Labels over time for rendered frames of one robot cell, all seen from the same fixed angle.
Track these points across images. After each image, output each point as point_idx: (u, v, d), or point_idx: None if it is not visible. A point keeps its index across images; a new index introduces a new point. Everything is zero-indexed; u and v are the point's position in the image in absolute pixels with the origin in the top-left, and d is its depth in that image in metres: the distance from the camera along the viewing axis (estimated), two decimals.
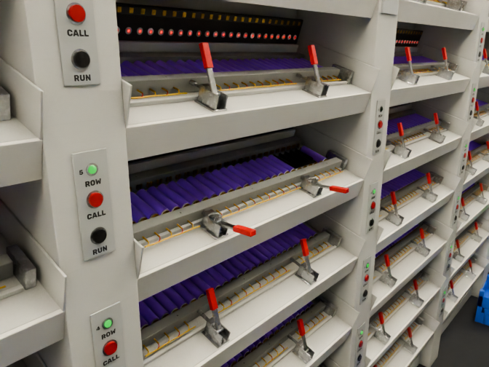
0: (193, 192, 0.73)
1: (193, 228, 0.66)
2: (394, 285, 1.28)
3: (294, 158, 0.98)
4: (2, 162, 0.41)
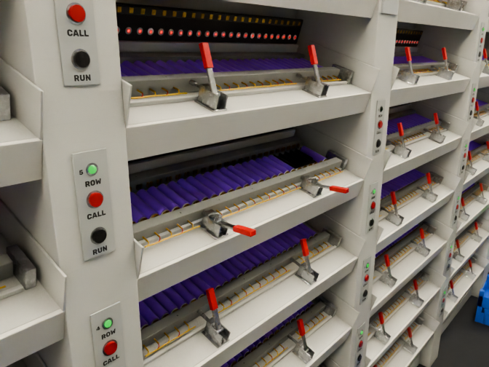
0: (193, 192, 0.73)
1: (193, 228, 0.66)
2: (394, 285, 1.28)
3: (294, 158, 0.98)
4: (2, 162, 0.41)
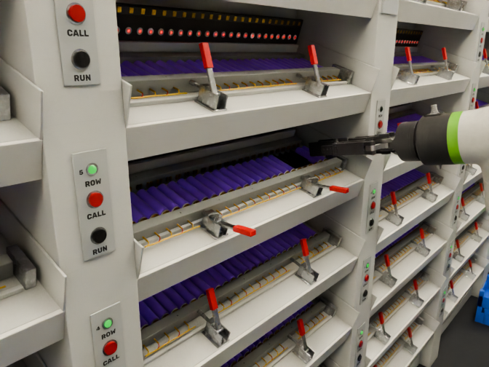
0: (193, 192, 0.73)
1: (193, 228, 0.66)
2: (394, 285, 1.28)
3: (294, 158, 0.98)
4: (2, 162, 0.41)
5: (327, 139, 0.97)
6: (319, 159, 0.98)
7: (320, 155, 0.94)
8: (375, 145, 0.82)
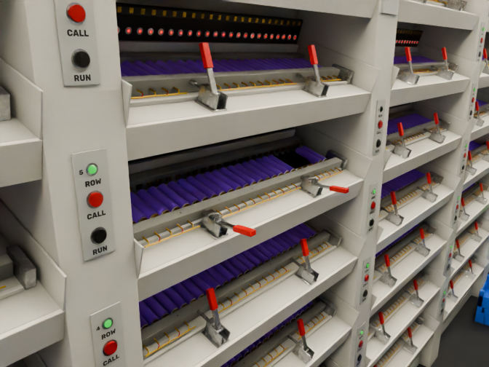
0: (193, 192, 0.73)
1: (193, 228, 0.66)
2: (394, 285, 1.28)
3: (294, 158, 0.98)
4: (2, 162, 0.41)
5: None
6: (319, 160, 0.97)
7: None
8: None
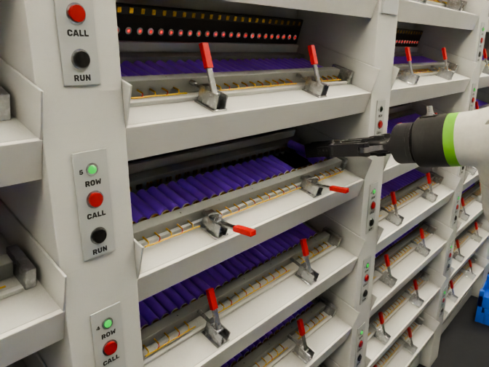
0: (193, 192, 0.73)
1: (193, 228, 0.66)
2: (394, 285, 1.28)
3: (294, 158, 0.98)
4: (2, 162, 0.41)
5: (320, 141, 0.95)
6: (319, 160, 0.97)
7: (316, 156, 0.94)
8: (369, 148, 0.80)
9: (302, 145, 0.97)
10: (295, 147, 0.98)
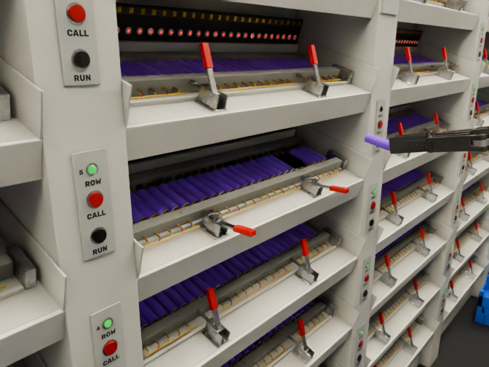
0: (193, 192, 0.73)
1: (193, 228, 0.66)
2: (394, 285, 1.28)
3: (294, 158, 0.98)
4: (2, 162, 0.41)
5: (407, 134, 0.80)
6: (319, 160, 0.97)
7: (404, 152, 0.79)
8: (487, 140, 0.65)
9: (304, 155, 0.97)
10: (297, 156, 0.98)
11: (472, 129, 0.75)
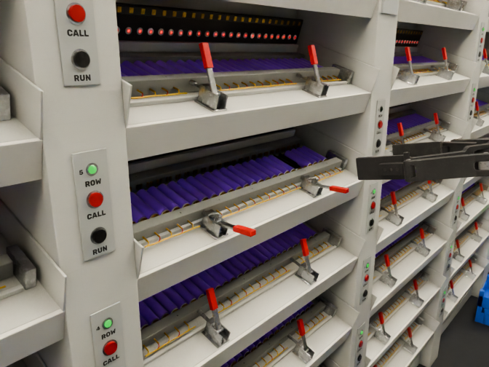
0: (193, 192, 0.73)
1: (193, 228, 0.66)
2: (394, 285, 1.28)
3: None
4: (2, 162, 0.41)
5: (375, 179, 0.58)
6: (319, 160, 0.97)
7: (411, 143, 0.65)
8: None
9: (304, 155, 0.97)
10: None
11: (451, 176, 0.50)
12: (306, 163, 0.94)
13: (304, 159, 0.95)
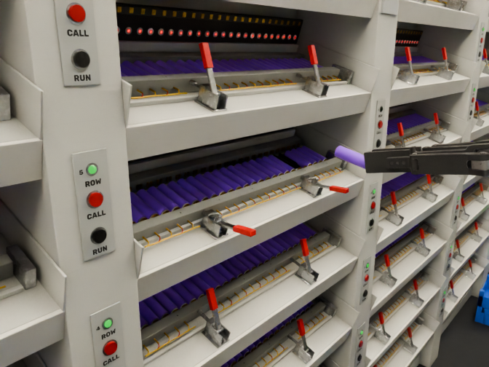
0: (193, 192, 0.73)
1: (193, 228, 0.66)
2: (394, 285, 1.28)
3: None
4: (2, 162, 0.41)
5: (388, 148, 0.63)
6: (319, 160, 0.97)
7: (383, 172, 0.61)
8: None
9: (304, 155, 0.97)
10: None
11: (471, 143, 0.58)
12: (306, 163, 0.94)
13: (304, 159, 0.95)
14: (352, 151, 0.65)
